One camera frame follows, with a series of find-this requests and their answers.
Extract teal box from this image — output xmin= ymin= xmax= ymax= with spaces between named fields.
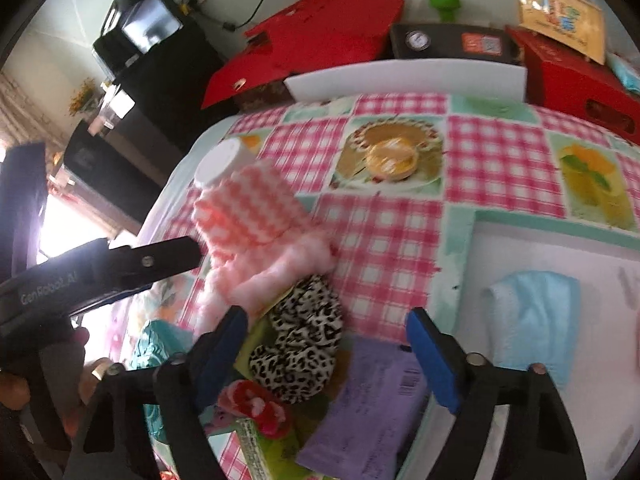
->
xmin=127 ymin=319 xmax=201 ymax=446

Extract white plastic bottle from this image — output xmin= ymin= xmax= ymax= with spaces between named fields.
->
xmin=192 ymin=138 xmax=251 ymax=193

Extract beige curtain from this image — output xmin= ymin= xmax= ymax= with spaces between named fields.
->
xmin=0 ymin=72 xmax=66 ymax=151

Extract black appliance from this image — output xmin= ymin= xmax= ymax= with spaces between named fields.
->
xmin=91 ymin=0 xmax=183 ymax=73

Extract purple packet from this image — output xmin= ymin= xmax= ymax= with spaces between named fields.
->
xmin=295 ymin=335 xmax=431 ymax=473

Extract black device with gauge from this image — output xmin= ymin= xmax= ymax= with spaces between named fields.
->
xmin=390 ymin=22 xmax=523 ymax=66

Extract brown patterned box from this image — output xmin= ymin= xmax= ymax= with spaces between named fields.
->
xmin=235 ymin=82 xmax=293 ymax=108

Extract green plastic object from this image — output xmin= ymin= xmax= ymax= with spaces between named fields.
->
xmin=429 ymin=0 xmax=463 ymax=23

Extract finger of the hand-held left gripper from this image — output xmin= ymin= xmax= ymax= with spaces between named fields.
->
xmin=100 ymin=236 xmax=205 ymax=306

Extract light blue cloth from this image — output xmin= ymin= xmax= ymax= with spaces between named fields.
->
xmin=482 ymin=270 xmax=583 ymax=391

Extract leopard print scrunchie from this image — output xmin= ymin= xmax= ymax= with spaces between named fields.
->
xmin=248 ymin=274 xmax=346 ymax=406

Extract red cardboard box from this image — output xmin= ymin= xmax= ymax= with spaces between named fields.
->
xmin=505 ymin=25 xmax=640 ymax=146

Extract red pink flower knot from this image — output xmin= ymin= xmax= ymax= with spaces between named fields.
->
xmin=217 ymin=379 xmax=293 ymax=438

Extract light blue pack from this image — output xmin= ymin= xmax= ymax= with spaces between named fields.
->
xmin=607 ymin=52 xmax=640 ymax=91

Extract white tray teal rim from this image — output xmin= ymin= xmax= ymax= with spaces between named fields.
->
xmin=395 ymin=207 xmax=640 ymax=480

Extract person's left hand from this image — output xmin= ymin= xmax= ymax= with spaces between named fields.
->
xmin=0 ymin=327 xmax=113 ymax=436

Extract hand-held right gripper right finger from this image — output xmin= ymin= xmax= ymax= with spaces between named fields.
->
xmin=397 ymin=307 xmax=588 ymax=480

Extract yellow flowers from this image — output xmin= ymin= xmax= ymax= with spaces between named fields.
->
xmin=67 ymin=77 xmax=98 ymax=113

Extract low black box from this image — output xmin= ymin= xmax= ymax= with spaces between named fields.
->
xmin=62 ymin=120 xmax=163 ymax=236

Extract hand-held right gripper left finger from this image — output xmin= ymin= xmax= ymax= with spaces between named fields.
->
xmin=62 ymin=305 xmax=249 ymax=480

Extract pink checked tablecloth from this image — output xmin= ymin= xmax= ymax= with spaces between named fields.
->
xmin=107 ymin=91 xmax=640 ymax=480

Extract gold gift bag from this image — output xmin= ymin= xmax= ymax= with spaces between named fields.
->
xmin=512 ymin=0 xmax=607 ymax=66

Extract tall black cabinet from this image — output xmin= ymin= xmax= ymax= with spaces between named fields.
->
xmin=107 ymin=22 xmax=226 ymax=188

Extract red flat box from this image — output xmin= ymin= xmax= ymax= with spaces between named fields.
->
xmin=200 ymin=0 xmax=406 ymax=111

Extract pink white fluffy towel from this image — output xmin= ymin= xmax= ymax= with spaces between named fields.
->
xmin=191 ymin=160 xmax=337 ymax=333

